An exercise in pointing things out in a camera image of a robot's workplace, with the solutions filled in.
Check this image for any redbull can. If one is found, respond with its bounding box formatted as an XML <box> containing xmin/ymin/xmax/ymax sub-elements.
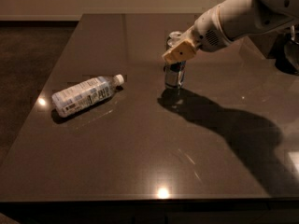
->
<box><xmin>164</xmin><ymin>62</ymin><xmax>186</xmax><ymax>89</ymax></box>

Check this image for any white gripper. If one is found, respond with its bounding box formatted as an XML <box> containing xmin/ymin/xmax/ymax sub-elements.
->
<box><xmin>162</xmin><ymin>6</ymin><xmax>233</xmax><ymax>65</ymax></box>

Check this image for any green soda can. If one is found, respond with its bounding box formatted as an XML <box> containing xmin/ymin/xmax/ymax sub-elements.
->
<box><xmin>166</xmin><ymin>31</ymin><xmax>183</xmax><ymax>49</ymax></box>

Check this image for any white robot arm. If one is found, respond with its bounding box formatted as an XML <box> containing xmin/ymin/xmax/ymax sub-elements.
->
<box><xmin>163</xmin><ymin>0</ymin><xmax>299</xmax><ymax>64</ymax></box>

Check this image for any clear plastic water bottle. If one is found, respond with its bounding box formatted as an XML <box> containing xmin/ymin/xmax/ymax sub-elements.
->
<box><xmin>51</xmin><ymin>75</ymin><xmax>124</xmax><ymax>118</ymax></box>

